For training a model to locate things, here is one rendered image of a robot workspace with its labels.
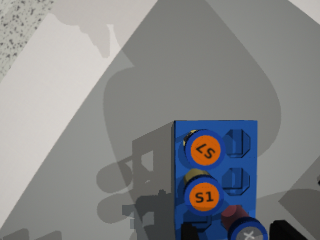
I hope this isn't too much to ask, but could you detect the grey flat mat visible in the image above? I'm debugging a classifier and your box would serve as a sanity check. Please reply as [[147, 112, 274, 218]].
[[0, 0, 320, 240]]

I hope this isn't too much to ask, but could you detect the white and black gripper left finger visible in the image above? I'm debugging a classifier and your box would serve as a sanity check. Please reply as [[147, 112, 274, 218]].
[[181, 224, 200, 240]]

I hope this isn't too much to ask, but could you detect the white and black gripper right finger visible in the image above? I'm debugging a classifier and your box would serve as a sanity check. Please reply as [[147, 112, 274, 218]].
[[269, 220, 308, 240]]

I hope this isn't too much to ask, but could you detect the blue tube rack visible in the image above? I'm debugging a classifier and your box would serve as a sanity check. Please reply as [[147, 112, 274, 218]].
[[174, 120, 257, 240]]

